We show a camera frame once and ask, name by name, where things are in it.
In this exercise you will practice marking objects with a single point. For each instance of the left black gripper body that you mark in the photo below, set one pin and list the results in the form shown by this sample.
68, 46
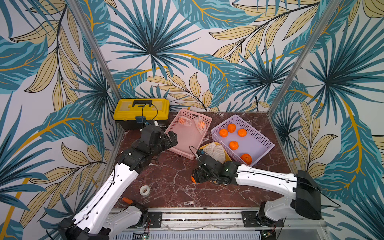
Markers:
161, 146

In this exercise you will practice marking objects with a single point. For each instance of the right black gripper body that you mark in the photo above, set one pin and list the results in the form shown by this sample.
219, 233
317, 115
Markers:
198, 174

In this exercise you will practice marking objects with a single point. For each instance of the white foam net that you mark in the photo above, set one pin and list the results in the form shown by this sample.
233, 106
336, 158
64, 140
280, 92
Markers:
218, 153
209, 148

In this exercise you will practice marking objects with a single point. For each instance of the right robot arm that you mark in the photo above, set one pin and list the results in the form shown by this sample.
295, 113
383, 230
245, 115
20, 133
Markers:
300, 194

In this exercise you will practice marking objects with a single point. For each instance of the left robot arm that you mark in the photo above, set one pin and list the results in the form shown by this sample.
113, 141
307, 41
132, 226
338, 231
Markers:
93, 221

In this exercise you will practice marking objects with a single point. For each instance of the pink perforated basket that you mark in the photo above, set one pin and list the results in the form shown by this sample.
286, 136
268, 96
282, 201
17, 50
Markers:
187, 136

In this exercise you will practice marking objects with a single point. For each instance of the yellow plastic tub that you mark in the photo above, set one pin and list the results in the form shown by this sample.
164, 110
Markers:
227, 156

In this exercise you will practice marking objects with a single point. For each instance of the purple perforated basket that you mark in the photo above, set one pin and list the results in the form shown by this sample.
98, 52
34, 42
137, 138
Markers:
254, 143

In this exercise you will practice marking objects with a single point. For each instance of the yellow black toolbox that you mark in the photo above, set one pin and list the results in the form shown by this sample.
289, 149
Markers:
129, 112

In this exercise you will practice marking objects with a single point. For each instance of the white tape roll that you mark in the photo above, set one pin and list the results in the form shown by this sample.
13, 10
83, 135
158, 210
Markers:
145, 191

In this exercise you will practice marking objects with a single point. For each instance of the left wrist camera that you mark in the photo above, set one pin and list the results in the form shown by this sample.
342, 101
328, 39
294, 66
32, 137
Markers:
146, 122

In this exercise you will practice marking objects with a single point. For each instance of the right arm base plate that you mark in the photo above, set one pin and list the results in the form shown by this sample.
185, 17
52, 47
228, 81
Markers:
251, 219

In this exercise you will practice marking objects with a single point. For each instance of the aluminium front rail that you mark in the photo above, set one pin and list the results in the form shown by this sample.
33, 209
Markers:
221, 223

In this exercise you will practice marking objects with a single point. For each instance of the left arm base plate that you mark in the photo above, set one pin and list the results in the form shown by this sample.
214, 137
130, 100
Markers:
150, 219

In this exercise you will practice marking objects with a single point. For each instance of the orange handled screwdriver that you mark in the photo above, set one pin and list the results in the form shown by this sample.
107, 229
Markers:
127, 201

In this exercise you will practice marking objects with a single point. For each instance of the left aluminium corner post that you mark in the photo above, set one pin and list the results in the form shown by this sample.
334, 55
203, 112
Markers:
90, 37

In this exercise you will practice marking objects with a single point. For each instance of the aluminium corner post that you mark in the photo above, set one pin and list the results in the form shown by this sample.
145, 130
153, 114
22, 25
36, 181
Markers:
323, 21
90, 37

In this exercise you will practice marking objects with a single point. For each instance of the right aluminium corner post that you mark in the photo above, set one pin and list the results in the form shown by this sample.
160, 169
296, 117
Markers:
323, 21

